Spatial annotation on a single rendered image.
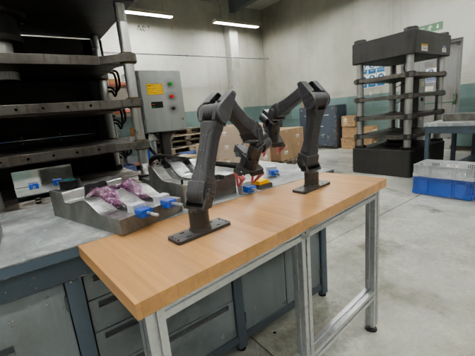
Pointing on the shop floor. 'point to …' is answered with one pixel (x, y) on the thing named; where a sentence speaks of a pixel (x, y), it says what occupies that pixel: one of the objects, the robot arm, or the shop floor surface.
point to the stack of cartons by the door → (348, 126)
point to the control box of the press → (161, 105)
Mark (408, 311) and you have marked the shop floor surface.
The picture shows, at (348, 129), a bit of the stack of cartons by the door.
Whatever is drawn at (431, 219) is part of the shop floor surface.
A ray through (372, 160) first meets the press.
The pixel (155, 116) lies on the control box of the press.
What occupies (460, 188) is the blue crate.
